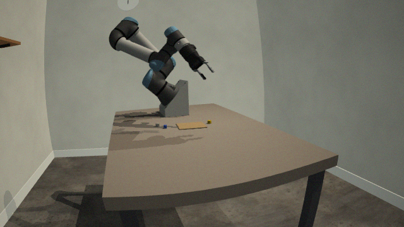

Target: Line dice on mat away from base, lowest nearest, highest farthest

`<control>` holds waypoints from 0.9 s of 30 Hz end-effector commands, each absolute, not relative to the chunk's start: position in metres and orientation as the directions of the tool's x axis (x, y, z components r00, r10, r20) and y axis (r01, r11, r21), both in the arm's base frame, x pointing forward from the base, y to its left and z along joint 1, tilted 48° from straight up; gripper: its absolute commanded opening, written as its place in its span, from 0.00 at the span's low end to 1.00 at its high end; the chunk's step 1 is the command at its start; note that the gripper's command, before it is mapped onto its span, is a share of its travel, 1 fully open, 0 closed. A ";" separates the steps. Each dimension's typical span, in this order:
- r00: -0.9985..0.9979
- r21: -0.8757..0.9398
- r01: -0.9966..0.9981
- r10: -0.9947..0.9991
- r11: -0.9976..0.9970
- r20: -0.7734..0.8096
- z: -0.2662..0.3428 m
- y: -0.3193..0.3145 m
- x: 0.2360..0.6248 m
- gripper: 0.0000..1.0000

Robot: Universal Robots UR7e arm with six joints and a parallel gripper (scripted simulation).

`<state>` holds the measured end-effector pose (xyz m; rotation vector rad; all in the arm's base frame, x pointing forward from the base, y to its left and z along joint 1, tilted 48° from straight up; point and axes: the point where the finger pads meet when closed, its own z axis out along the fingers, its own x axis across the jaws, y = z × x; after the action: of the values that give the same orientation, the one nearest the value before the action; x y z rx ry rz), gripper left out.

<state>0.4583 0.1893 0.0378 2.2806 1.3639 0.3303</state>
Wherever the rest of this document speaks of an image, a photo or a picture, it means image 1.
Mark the tan square mat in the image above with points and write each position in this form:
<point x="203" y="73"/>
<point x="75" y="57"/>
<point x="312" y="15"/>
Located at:
<point x="191" y="125"/>

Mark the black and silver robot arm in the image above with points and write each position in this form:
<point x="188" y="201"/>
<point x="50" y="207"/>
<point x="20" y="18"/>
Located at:
<point x="140" y="47"/>

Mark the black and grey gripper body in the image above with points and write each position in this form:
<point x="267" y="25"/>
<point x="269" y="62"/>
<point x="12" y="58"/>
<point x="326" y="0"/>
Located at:
<point x="188" y="52"/>

